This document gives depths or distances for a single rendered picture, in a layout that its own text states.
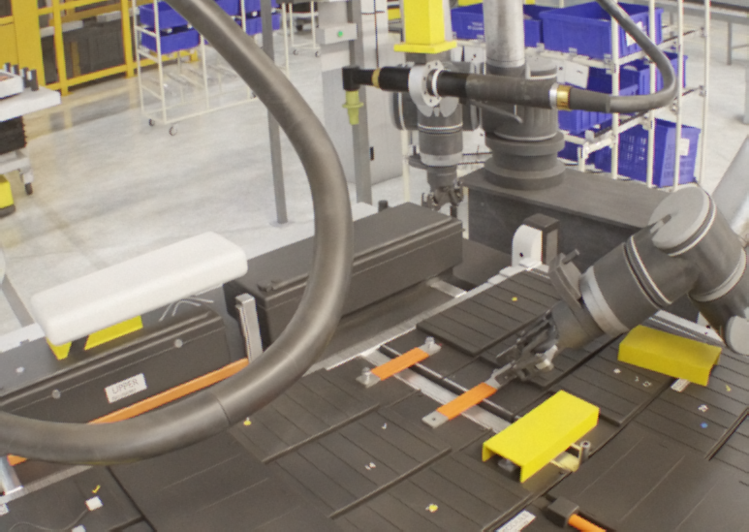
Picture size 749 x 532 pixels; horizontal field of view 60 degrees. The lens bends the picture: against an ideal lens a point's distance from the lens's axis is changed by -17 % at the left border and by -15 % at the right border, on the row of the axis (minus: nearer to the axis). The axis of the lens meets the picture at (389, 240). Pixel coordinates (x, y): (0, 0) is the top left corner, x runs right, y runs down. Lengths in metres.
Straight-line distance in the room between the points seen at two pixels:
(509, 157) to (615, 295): 1.21
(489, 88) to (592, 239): 0.89
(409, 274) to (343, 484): 0.52
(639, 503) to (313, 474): 0.41
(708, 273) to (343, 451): 0.53
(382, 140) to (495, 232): 2.76
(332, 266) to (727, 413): 0.70
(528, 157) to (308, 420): 1.27
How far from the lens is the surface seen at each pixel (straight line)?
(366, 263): 1.26
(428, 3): 1.26
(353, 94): 1.39
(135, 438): 0.48
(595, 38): 3.41
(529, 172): 2.13
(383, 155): 4.93
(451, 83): 1.26
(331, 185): 0.58
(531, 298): 1.32
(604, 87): 3.94
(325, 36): 3.65
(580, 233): 2.05
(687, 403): 1.09
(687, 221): 0.94
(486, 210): 2.20
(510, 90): 1.22
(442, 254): 1.38
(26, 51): 10.43
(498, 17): 1.87
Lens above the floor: 1.63
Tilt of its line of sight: 23 degrees down
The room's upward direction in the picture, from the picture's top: 3 degrees counter-clockwise
